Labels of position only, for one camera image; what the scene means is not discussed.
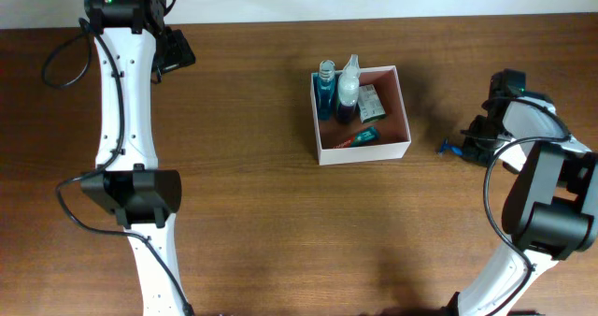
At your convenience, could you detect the blue disposable razor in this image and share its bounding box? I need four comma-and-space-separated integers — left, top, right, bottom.
437, 138, 463, 157

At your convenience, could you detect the red green toothpaste tube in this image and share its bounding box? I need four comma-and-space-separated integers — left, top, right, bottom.
334, 126, 380, 149

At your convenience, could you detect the green white soap box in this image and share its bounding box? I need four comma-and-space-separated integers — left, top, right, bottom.
357, 84, 386, 123

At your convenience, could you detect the clear purple spray bottle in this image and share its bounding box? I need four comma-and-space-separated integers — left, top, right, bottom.
335, 54, 361, 123

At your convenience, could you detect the blue mouthwash bottle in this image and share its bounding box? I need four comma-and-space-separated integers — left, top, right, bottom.
316, 60, 335, 121

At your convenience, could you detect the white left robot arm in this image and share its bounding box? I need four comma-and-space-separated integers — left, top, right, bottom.
80, 0, 195, 315

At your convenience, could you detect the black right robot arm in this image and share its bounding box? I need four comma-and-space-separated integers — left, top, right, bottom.
440, 69, 597, 315

